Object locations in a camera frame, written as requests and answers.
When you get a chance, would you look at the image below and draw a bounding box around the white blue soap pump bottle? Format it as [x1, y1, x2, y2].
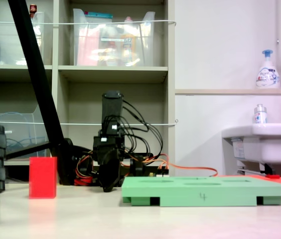
[256, 49, 281, 89]

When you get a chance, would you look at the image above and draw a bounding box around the white cord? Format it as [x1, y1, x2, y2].
[0, 119, 179, 126]
[0, 19, 177, 27]

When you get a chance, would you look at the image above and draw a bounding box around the beige shelf unit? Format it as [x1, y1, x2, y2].
[0, 0, 176, 184]

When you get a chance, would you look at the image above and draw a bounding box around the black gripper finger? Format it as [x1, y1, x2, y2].
[99, 150, 121, 193]

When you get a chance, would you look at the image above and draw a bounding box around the white sink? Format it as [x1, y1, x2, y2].
[221, 123, 281, 165]

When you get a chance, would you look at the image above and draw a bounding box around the orange thin wire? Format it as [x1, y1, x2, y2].
[127, 153, 219, 178]

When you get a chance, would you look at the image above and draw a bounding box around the large orange flat block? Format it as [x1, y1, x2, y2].
[217, 174, 281, 179]

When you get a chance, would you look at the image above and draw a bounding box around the black tripod leg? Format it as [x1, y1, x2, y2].
[5, 0, 76, 186]

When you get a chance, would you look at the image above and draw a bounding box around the clear file box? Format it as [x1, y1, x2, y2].
[0, 104, 49, 160]

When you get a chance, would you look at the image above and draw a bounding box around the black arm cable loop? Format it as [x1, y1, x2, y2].
[121, 99, 164, 163]

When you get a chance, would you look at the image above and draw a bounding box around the green black circuit board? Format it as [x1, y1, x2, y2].
[148, 171, 169, 178]

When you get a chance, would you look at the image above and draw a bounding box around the small clear bottle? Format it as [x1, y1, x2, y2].
[253, 104, 268, 124]

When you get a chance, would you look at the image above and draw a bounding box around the clear bin with bottle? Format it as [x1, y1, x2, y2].
[0, 11, 45, 66]

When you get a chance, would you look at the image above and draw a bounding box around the red square block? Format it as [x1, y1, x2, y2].
[28, 156, 58, 199]

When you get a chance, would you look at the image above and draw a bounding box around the green shape sorter board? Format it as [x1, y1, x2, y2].
[121, 176, 281, 207]

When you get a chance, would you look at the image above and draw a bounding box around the red printed base clamp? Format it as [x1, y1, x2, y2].
[74, 175, 99, 186]

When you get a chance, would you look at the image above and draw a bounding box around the clear bin with packages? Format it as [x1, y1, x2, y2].
[72, 8, 156, 67]

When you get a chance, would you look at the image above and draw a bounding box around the brown bottle top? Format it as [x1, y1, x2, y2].
[29, 3, 38, 18]

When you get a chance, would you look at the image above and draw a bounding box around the black table clamp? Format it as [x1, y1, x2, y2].
[130, 153, 154, 178]

